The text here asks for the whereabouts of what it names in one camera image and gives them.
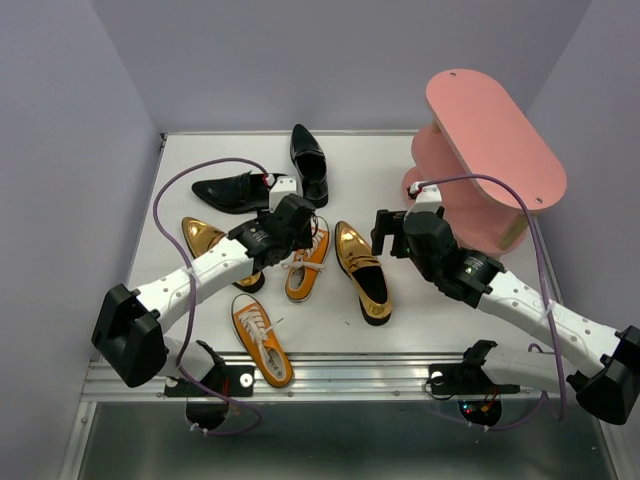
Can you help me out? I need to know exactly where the orange sneaker centre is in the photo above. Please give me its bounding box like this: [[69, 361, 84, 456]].
[[281, 216, 330, 302]]

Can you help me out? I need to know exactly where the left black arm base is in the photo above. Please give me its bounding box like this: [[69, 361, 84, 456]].
[[161, 340, 255, 398]]

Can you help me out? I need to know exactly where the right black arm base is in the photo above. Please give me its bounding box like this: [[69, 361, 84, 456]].
[[424, 340, 520, 398]]

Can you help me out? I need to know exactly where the gold loafer left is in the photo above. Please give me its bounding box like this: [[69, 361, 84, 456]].
[[181, 217, 265, 294]]

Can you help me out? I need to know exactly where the orange sneaker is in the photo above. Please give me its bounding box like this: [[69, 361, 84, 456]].
[[281, 216, 330, 302], [231, 293, 294, 388]]

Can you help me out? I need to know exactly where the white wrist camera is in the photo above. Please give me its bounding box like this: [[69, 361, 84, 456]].
[[407, 182, 442, 214], [269, 176, 299, 213]]

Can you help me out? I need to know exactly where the pink shoe shelf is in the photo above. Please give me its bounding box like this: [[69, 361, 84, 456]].
[[402, 69, 567, 257]]

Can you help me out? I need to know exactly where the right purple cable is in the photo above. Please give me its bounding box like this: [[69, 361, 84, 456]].
[[412, 173, 569, 432]]

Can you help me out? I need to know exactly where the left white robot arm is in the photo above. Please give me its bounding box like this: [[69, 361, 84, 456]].
[[91, 194, 315, 394]]

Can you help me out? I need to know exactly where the black loafer back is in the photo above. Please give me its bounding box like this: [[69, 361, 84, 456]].
[[290, 124, 329, 208]]

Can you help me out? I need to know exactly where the aluminium mounting rail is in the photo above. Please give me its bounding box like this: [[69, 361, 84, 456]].
[[82, 353, 561, 401]]

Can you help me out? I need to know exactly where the gold loafer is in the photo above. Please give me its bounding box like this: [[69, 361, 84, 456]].
[[334, 221, 392, 326], [181, 217, 265, 294]]

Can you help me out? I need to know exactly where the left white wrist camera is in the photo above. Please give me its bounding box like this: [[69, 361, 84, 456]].
[[269, 176, 299, 213]]

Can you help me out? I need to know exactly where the orange sneaker front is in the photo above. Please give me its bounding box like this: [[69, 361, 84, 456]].
[[231, 293, 294, 388]]

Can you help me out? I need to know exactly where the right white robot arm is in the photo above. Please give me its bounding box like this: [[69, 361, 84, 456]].
[[371, 210, 639, 425]]

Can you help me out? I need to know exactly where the black loafer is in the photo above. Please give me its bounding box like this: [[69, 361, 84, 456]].
[[290, 124, 329, 208], [191, 172, 269, 215]]

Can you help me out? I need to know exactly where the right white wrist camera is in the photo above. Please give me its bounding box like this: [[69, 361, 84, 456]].
[[407, 182, 442, 214]]

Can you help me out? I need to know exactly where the gold loafer right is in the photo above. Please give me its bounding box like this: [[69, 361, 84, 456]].
[[334, 221, 392, 326]]

